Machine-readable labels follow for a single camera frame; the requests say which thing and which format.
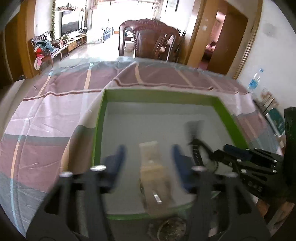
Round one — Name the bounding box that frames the cream white wristwatch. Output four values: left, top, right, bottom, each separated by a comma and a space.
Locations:
139, 141, 173, 217

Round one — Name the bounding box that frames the person's right hand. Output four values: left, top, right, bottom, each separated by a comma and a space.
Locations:
256, 199, 295, 231

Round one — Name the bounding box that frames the green cardboard box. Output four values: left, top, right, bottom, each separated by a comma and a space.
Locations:
93, 89, 247, 220

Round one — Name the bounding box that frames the plastic water bottle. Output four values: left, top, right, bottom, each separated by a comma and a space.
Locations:
247, 68, 264, 92

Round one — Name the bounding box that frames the plaid tablecloth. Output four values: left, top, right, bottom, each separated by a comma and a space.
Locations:
1, 59, 281, 235

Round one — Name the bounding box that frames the carved dark wooden chair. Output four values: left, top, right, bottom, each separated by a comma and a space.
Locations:
118, 19, 186, 62

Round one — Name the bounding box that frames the wooden armchair with clothes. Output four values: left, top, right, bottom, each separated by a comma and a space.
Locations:
31, 31, 69, 71

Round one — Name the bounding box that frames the wooden tv cabinet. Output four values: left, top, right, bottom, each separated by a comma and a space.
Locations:
67, 34, 87, 52

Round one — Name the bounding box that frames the green hanging vine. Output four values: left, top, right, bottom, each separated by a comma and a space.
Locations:
51, 0, 56, 39

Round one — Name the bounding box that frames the flat screen television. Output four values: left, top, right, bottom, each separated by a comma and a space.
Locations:
61, 10, 83, 36

